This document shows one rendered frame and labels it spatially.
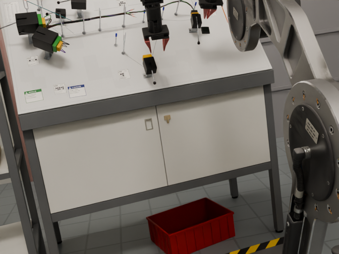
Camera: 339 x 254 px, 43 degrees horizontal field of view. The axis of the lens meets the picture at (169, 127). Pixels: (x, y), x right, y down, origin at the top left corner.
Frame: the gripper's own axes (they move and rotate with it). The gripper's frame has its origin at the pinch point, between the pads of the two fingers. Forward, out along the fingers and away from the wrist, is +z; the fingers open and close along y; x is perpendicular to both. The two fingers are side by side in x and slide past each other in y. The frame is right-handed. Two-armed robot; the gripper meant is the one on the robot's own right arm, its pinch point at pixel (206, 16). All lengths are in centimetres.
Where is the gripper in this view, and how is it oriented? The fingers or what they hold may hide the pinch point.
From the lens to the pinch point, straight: 193.3
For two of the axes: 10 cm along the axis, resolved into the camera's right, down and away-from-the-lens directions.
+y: -9.8, 0.1, -1.8
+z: -1.3, 6.0, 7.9
